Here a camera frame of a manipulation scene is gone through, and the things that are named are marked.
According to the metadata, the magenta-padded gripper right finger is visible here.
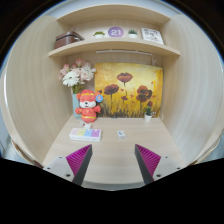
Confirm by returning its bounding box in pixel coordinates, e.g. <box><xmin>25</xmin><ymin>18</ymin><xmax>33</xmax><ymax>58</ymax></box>
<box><xmin>134</xmin><ymin>143</ymin><xmax>182</xmax><ymax>185</ymax></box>

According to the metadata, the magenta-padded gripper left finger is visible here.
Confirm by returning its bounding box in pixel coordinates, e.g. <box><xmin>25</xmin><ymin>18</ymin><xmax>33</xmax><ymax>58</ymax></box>
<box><xmin>43</xmin><ymin>143</ymin><xmax>93</xmax><ymax>187</ymax></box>

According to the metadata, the small white charger block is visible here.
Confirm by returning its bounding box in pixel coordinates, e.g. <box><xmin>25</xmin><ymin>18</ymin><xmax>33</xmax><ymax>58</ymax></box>
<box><xmin>116</xmin><ymin>129</ymin><xmax>127</xmax><ymax>141</ymax></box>

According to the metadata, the small plant in white pot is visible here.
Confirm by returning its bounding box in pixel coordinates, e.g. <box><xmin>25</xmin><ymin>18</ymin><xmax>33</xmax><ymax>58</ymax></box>
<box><xmin>143</xmin><ymin>105</ymin><xmax>154</xmax><ymax>123</ymax></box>

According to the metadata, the light blue vase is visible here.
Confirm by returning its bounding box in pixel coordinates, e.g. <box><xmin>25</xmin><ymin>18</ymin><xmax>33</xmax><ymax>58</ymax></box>
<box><xmin>71</xmin><ymin>93</ymin><xmax>83</xmax><ymax>118</ymax></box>

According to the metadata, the red plush mouse toy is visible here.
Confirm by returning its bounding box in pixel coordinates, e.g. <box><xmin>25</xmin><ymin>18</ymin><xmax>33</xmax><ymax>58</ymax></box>
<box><xmin>74</xmin><ymin>89</ymin><xmax>105</xmax><ymax>124</ymax></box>

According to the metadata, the yellow poppy flower painting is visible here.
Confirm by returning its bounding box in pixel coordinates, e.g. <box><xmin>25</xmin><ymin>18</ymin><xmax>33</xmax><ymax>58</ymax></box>
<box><xmin>93</xmin><ymin>62</ymin><xmax>164</xmax><ymax>119</ymax></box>

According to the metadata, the pink and white flower bouquet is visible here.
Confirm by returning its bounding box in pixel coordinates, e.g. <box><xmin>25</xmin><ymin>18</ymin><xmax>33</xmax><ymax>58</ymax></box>
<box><xmin>59</xmin><ymin>58</ymin><xmax>97</xmax><ymax>95</ymax></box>

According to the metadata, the white light bar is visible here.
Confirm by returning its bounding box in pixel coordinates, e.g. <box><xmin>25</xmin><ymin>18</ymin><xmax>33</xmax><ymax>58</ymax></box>
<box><xmin>95</xmin><ymin>49</ymin><xmax>153</xmax><ymax>57</ymax></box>

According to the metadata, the wooden shelf unit with items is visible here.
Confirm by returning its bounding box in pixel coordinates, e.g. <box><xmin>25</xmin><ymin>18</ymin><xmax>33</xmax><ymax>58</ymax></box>
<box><xmin>48</xmin><ymin>3</ymin><xmax>181</xmax><ymax>58</ymax></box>

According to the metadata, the thin white lamp cord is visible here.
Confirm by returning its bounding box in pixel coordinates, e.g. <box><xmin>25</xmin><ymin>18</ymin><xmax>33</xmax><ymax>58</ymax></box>
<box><xmin>151</xmin><ymin>54</ymin><xmax>161</xmax><ymax>67</ymax></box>

